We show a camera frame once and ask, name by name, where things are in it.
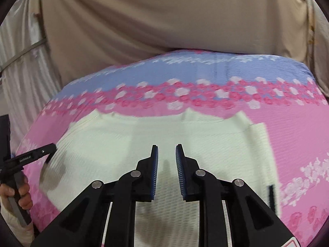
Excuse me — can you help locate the white red black knit sweater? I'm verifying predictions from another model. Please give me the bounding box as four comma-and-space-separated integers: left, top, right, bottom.
40, 109, 281, 246

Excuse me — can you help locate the person's left hand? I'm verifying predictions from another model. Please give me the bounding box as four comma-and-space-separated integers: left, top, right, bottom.
1, 176, 33, 213

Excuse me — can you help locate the white sheer curtain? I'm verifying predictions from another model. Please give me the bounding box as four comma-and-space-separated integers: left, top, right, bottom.
1, 0, 62, 151

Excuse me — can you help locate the beige curtain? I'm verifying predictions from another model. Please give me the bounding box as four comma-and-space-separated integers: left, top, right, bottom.
40, 0, 308, 84

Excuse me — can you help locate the pink purple floral bedsheet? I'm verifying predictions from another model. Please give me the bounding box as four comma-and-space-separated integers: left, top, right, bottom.
17, 51, 328, 246

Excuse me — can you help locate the floral cream curtain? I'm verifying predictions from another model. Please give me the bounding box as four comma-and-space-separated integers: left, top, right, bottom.
306, 0, 328, 98

